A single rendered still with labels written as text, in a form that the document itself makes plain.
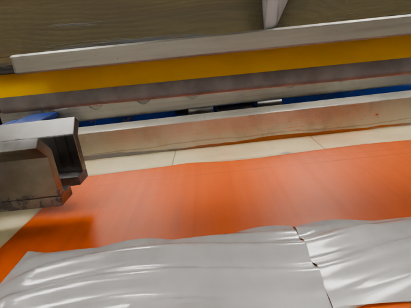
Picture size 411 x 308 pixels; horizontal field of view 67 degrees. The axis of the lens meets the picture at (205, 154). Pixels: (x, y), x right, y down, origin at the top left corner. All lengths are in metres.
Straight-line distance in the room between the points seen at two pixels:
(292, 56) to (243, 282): 0.13
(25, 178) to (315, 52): 0.21
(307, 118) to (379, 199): 0.16
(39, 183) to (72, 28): 0.11
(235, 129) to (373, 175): 0.16
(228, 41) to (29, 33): 0.11
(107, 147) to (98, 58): 0.23
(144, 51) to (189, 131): 0.21
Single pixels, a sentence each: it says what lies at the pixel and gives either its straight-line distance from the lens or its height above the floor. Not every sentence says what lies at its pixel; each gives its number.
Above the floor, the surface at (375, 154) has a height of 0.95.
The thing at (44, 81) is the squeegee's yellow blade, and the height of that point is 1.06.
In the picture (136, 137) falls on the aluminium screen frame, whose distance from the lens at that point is 0.39.
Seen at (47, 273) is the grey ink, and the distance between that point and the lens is 0.21.
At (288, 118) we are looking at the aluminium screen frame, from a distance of 0.38.
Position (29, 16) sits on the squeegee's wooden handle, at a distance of 0.21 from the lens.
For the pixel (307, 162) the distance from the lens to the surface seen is 0.32.
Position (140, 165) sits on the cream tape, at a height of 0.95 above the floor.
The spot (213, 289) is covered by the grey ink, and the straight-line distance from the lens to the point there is 0.17.
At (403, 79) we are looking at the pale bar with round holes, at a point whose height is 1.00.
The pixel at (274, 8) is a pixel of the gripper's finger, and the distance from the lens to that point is 0.18.
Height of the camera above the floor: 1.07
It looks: 20 degrees down
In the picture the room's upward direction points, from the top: 7 degrees counter-clockwise
